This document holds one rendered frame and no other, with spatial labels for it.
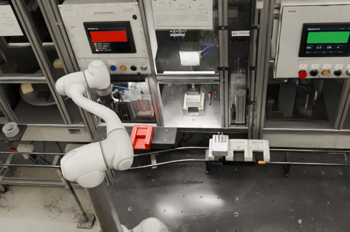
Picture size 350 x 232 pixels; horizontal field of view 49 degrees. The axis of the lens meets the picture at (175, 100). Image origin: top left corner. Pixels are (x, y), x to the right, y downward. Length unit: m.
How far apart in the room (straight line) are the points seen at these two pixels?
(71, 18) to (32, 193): 1.97
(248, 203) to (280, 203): 0.19
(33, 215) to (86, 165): 1.87
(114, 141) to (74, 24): 0.71
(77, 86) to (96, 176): 0.56
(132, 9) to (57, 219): 2.02
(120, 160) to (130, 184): 0.90
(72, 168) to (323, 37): 1.33
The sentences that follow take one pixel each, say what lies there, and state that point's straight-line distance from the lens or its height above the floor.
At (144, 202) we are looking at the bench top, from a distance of 2.50.
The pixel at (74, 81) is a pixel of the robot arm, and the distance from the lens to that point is 2.12.
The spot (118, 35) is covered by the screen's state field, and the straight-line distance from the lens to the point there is 2.07.
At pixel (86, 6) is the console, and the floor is 1.82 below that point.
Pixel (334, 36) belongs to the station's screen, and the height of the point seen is 1.63.
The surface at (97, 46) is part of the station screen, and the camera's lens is 2.15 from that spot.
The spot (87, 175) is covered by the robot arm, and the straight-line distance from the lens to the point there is 1.75.
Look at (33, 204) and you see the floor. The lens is 3.61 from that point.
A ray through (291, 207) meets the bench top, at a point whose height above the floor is 0.68.
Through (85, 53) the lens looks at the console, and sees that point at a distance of 2.24.
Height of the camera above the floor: 2.79
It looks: 44 degrees down
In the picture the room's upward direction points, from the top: 8 degrees counter-clockwise
